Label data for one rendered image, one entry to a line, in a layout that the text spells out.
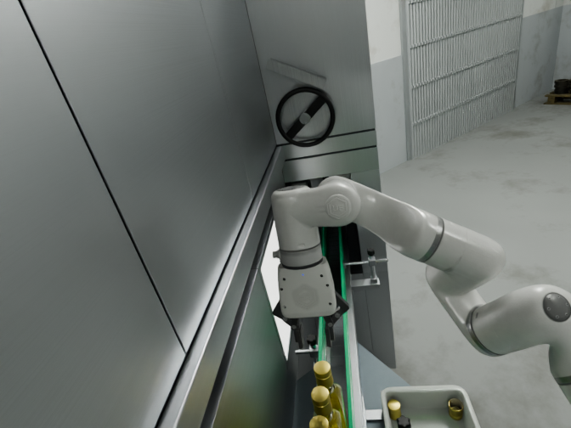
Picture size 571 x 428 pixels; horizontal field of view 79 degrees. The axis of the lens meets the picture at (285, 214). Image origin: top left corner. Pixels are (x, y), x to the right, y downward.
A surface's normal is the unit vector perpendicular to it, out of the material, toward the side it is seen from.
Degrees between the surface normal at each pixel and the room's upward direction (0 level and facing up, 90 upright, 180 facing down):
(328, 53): 90
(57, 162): 90
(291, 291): 74
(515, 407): 0
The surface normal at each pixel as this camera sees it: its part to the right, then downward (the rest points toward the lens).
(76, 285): 0.97, -0.13
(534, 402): -0.20, -0.87
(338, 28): -0.11, 0.47
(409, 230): -0.90, -0.30
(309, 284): -0.12, 0.21
